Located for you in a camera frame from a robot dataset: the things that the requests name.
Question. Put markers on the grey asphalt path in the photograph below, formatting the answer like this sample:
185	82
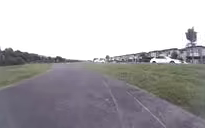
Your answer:
73	100

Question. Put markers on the white car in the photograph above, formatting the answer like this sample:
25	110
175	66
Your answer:
164	60

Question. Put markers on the row of trees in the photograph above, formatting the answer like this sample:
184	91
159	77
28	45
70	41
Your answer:
13	56

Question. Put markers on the distant vehicles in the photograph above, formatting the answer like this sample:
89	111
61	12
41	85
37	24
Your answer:
99	60

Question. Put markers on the tall tree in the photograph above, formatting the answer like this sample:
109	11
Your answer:
191	35

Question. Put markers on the row of houses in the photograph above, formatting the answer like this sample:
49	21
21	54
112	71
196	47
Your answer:
190	53

